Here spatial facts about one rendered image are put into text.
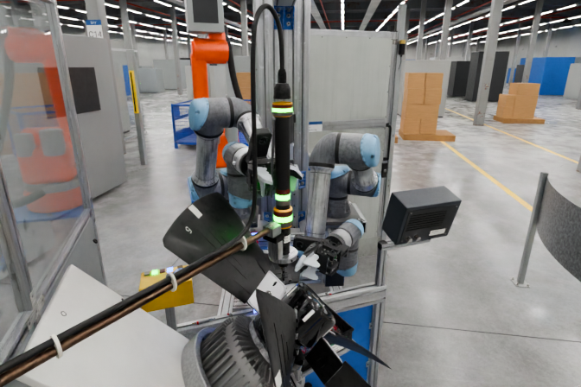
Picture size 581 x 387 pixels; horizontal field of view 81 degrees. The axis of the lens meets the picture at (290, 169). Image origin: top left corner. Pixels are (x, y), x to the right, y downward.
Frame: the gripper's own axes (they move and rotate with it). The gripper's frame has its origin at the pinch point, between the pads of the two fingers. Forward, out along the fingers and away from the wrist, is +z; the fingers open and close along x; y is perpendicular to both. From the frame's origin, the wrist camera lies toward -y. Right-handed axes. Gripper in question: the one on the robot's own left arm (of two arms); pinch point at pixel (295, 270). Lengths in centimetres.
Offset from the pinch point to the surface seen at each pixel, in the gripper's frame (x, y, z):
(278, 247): -16.7, 3.7, 14.9
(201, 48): -43, -318, -244
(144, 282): 15, -43, 20
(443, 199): -8, 24, -67
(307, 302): -9.3, 14.3, 18.0
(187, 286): 16.2, -33.1, 11.4
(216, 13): -86, -303, -256
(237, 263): -14.9, -0.9, 23.4
